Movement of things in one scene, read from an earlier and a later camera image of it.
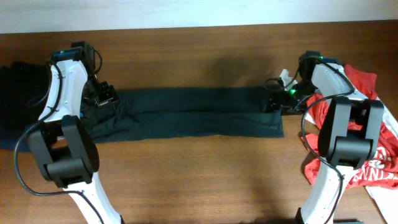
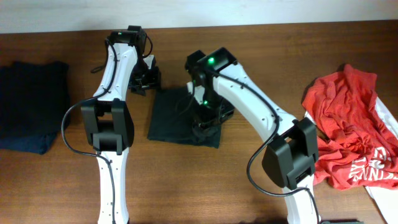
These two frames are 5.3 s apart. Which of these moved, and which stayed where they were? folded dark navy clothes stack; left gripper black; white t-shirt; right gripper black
Moved: right gripper black; left gripper black
Stayed: folded dark navy clothes stack; white t-shirt
